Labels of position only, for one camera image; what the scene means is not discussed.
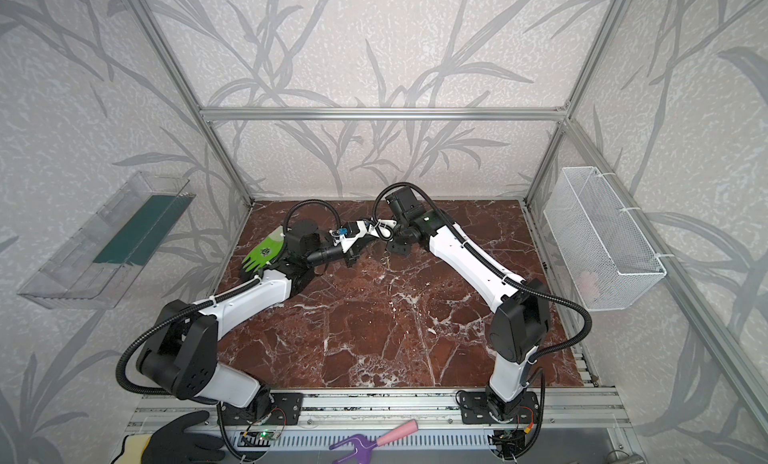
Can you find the clear plastic wall tray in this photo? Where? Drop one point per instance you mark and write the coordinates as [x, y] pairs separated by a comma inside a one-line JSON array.
[[95, 268]]

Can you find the aluminium cage frame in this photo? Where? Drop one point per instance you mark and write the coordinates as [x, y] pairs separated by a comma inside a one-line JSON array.
[[741, 374]]

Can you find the aluminium front rail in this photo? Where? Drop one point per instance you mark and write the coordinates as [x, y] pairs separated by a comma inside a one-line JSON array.
[[384, 409]]

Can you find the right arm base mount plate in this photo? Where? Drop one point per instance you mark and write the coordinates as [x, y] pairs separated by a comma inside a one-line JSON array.
[[479, 407]]

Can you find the green circuit board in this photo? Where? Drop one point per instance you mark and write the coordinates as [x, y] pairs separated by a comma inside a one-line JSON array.
[[258, 438]]

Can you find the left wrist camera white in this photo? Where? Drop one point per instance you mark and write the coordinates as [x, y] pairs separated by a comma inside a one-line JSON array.
[[350, 232]]

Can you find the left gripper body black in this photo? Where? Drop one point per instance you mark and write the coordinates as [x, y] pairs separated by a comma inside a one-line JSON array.
[[350, 252]]

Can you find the purple rake pink handle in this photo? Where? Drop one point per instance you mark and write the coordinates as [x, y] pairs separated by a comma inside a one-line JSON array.
[[363, 447]]

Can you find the white wire mesh basket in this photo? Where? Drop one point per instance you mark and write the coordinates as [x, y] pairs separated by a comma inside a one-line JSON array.
[[609, 259]]

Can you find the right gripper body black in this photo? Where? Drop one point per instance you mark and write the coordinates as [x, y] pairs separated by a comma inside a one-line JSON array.
[[398, 245]]

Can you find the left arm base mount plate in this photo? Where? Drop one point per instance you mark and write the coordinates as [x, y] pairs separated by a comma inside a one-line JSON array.
[[281, 408]]

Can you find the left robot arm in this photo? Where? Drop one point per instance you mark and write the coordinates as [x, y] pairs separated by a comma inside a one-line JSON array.
[[180, 354]]

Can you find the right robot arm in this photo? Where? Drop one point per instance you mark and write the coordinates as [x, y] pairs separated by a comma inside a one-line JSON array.
[[521, 317]]

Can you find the green gardening glove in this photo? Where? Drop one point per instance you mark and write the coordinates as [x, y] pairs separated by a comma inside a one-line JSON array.
[[263, 252]]

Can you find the black rubber glove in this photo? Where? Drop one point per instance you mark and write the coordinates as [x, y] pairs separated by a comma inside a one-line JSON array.
[[173, 444]]

